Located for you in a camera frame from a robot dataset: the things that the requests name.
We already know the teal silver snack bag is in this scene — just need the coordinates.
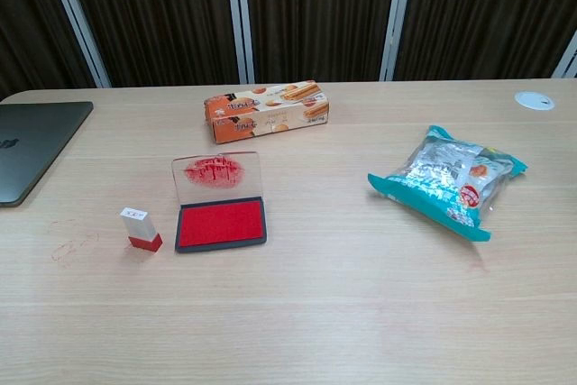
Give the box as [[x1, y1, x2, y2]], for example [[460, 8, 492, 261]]
[[367, 124, 529, 243]]

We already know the white partition post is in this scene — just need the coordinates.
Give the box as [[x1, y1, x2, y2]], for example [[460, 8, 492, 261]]
[[224, 0, 257, 86], [378, 0, 417, 83], [551, 27, 577, 80], [43, 0, 113, 89]]

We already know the grey laptop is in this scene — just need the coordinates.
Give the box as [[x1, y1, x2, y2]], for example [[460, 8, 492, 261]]
[[0, 101, 95, 208]]

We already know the white and red stamp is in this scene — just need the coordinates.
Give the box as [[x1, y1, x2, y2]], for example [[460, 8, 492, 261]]
[[120, 206, 163, 252]]

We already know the red clear-lidded box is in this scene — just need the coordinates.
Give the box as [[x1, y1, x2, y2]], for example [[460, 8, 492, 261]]
[[171, 151, 269, 255]]

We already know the white round cable grommet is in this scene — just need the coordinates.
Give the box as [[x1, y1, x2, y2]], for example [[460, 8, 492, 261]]
[[514, 90, 556, 112]]

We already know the black curtain panel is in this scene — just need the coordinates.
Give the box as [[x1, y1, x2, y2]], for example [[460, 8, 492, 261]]
[[243, 0, 401, 85], [61, 0, 241, 87], [394, 0, 577, 81], [0, 0, 96, 100]]

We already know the orange biscuit box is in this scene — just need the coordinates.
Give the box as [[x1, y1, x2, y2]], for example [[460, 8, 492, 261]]
[[202, 79, 334, 144]]

